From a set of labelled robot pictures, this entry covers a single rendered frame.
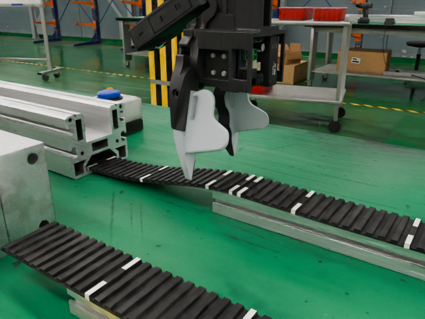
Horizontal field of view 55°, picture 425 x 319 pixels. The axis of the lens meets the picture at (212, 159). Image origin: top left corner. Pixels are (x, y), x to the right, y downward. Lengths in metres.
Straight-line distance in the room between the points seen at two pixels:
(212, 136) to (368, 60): 4.91
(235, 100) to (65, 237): 0.23
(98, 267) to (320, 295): 0.17
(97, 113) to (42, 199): 0.21
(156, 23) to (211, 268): 0.25
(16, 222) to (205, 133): 0.19
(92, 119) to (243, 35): 0.31
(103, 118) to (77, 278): 0.32
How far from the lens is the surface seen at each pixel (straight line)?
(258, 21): 0.38
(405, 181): 0.58
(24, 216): 0.42
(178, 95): 0.39
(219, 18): 0.40
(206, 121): 0.39
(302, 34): 8.46
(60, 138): 0.56
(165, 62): 3.84
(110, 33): 11.49
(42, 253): 0.35
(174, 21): 0.43
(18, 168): 0.40
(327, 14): 3.39
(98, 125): 0.61
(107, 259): 0.33
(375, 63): 5.26
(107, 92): 0.73
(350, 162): 0.63
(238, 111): 0.46
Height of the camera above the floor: 1.00
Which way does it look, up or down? 21 degrees down
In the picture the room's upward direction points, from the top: straight up
